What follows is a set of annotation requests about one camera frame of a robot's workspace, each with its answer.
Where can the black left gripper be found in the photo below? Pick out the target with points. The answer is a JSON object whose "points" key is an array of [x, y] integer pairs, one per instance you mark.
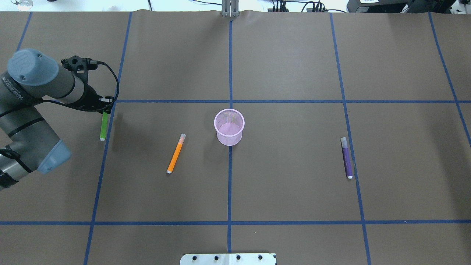
{"points": [[92, 100]]}

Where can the orange highlighter pen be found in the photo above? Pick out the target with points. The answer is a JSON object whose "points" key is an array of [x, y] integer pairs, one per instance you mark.
{"points": [[176, 154]]}

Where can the purple highlighter pen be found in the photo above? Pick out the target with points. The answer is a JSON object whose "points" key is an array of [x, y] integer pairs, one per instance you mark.
{"points": [[346, 158]]}

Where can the green highlighter pen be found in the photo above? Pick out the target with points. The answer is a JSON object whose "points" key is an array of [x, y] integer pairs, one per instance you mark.
{"points": [[104, 127]]}

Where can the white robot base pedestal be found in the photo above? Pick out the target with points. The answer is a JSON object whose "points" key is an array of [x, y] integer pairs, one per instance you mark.
{"points": [[229, 259]]}

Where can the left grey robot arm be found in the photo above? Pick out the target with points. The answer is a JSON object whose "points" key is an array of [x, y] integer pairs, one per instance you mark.
{"points": [[33, 78]]}

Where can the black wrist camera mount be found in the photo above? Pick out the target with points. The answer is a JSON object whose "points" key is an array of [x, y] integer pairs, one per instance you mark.
{"points": [[80, 67]]}

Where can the pink mesh pen holder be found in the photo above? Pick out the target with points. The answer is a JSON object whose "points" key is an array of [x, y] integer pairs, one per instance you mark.
{"points": [[229, 125]]}

